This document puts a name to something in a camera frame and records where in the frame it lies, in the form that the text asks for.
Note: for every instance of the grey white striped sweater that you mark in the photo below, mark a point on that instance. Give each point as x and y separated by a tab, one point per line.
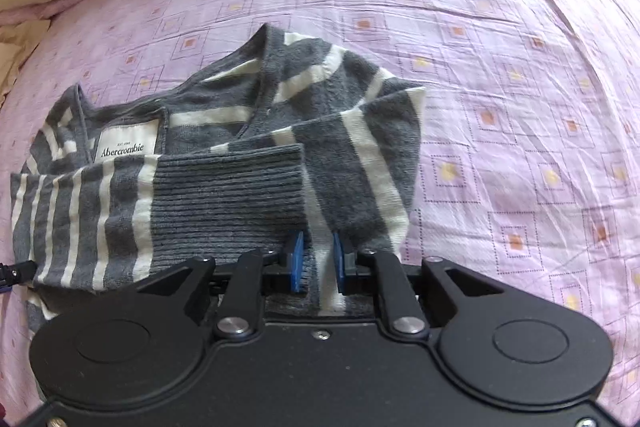
235	147

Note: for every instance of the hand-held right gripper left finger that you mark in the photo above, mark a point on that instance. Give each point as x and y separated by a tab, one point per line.
297	263

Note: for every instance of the purple patterned bed sheet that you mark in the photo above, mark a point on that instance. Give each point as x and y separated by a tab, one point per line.
500	117

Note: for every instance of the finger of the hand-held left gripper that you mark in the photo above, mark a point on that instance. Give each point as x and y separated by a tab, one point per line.
15	276

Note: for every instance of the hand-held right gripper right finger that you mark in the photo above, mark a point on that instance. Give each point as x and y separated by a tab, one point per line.
342	265

